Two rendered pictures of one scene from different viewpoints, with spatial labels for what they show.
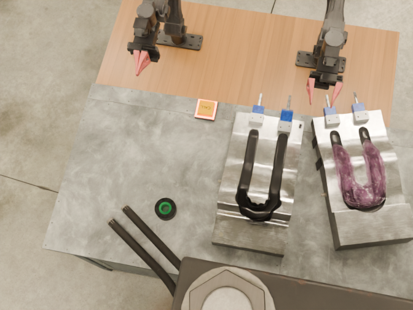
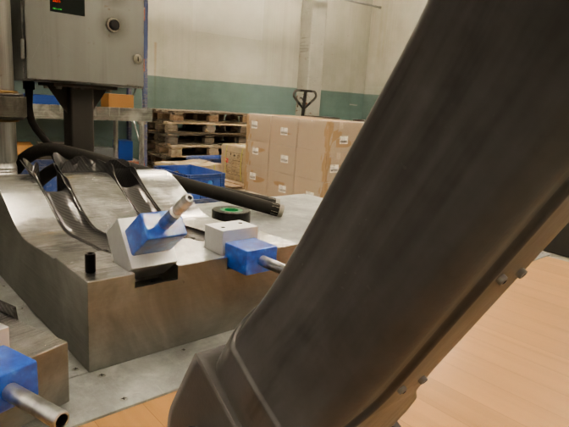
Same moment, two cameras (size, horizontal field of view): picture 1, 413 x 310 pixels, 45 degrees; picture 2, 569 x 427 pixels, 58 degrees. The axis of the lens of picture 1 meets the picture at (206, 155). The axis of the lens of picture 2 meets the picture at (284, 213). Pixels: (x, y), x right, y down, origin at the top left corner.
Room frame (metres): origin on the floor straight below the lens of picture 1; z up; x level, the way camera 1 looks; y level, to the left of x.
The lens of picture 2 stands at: (1.04, -0.70, 1.06)
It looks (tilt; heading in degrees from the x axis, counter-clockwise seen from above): 12 degrees down; 115
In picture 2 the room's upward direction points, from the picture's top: 4 degrees clockwise
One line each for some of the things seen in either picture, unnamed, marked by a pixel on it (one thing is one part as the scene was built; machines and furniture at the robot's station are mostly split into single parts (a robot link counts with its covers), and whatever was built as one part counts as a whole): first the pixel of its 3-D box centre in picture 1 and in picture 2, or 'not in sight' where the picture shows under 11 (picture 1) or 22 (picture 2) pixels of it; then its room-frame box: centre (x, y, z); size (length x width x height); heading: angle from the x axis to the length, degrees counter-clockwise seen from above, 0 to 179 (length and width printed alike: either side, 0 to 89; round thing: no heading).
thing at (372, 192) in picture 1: (360, 171); not in sight; (0.46, -0.53, 0.90); 0.26 x 0.18 x 0.08; 175
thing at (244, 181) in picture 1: (262, 172); (108, 196); (0.52, -0.18, 0.92); 0.35 x 0.16 x 0.09; 158
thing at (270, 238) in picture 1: (259, 180); (111, 228); (0.51, -0.17, 0.87); 0.50 x 0.26 x 0.14; 158
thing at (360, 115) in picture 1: (357, 107); not in sight; (0.72, -0.60, 0.86); 0.13 x 0.05 x 0.05; 175
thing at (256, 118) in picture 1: (258, 109); (256, 257); (0.78, -0.23, 0.89); 0.13 x 0.05 x 0.05; 158
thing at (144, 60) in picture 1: (136, 62); not in sight; (0.90, 0.16, 1.20); 0.09 x 0.07 x 0.07; 157
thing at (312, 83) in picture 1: (317, 91); not in sight; (0.66, -0.38, 1.20); 0.09 x 0.07 x 0.07; 157
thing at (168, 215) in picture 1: (165, 209); (230, 218); (0.49, 0.19, 0.82); 0.08 x 0.08 x 0.04
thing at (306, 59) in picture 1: (321, 57); not in sight; (0.97, -0.53, 0.84); 0.20 x 0.07 x 0.08; 67
